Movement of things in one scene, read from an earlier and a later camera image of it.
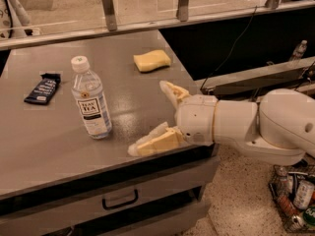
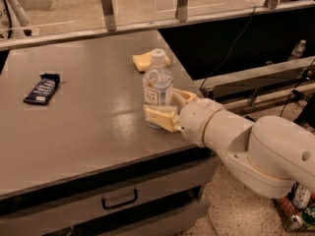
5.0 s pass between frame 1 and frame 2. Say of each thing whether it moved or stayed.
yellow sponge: stayed
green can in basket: stayed
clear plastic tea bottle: moved
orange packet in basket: stayed
